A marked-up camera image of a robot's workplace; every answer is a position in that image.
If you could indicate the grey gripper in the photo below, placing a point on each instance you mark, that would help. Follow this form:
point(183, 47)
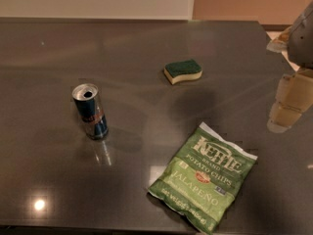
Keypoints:
point(302, 41)

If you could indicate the green yellow sponge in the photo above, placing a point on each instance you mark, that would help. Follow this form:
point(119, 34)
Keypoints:
point(182, 71)

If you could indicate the green kettle chips bag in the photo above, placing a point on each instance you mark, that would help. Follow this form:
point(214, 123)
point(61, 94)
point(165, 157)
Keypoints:
point(203, 178)

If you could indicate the red bull can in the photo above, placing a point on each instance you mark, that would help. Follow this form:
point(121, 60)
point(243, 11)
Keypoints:
point(88, 103)

